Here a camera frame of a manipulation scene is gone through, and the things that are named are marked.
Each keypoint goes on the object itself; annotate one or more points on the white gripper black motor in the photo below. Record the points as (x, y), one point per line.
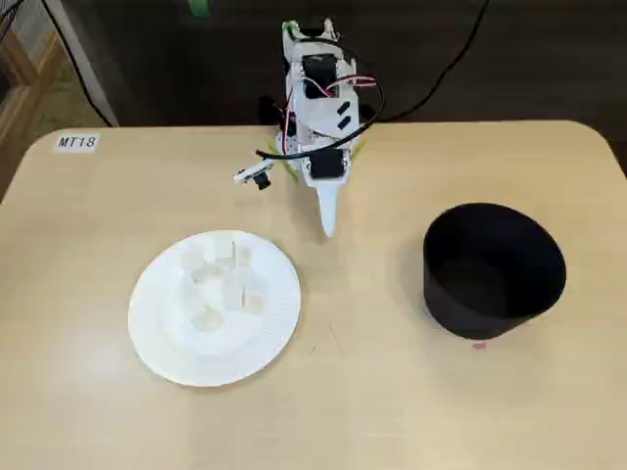
(327, 167)

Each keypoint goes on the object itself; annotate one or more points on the white cube block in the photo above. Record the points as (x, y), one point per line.
(193, 259)
(223, 250)
(233, 294)
(206, 319)

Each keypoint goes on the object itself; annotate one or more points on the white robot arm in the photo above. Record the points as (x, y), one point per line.
(318, 112)

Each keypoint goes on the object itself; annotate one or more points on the black round pot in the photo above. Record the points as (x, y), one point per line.
(490, 274)

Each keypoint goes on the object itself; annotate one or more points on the white paper plate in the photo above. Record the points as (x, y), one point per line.
(220, 352)

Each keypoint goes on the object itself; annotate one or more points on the long yellow-green tape strip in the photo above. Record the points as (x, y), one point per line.
(292, 174)

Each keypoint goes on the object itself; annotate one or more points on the short yellow-green tape strip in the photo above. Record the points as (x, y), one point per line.
(361, 149)

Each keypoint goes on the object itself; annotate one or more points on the black table clamp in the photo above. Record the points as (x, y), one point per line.
(267, 105)

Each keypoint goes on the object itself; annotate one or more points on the dark green tape piece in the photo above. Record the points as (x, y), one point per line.
(201, 6)

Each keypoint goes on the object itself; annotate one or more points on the white MT18 label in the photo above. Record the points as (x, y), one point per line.
(77, 142)

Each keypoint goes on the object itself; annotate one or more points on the grey slanted pole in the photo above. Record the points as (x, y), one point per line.
(88, 73)

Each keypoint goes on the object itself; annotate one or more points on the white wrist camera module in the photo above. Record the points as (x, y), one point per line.
(250, 172)

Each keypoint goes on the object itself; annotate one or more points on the wooden frame furniture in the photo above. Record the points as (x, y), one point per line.
(17, 122)

